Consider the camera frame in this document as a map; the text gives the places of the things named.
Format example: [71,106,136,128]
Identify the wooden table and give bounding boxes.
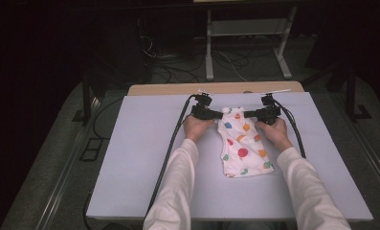
[127,80,305,97]

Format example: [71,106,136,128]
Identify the tangle of floor cables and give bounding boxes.
[139,34,282,84]

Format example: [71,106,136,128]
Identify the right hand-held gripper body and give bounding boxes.
[257,88,292,127]

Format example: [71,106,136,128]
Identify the left hand-held gripper black cable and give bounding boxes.
[144,93,199,222]

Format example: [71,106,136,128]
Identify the white fruit print pants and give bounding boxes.
[216,105,276,178]

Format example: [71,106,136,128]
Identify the right hand-held gripper black cable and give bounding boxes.
[273,98,307,160]

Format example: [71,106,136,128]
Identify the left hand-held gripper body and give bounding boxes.
[190,89,215,122]

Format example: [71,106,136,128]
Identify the black metal stand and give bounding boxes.
[71,72,109,127]
[302,59,372,123]

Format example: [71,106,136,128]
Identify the person's right hand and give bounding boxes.
[255,117,295,153]

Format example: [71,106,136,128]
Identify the black cable beside table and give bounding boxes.
[82,189,95,230]

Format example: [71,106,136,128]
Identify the hand-held gripper black cable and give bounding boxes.
[144,93,199,222]
[273,98,307,160]

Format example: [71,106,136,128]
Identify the white metal stand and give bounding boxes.
[204,5,298,81]

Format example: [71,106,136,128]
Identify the person's left hand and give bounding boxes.
[181,113,216,144]

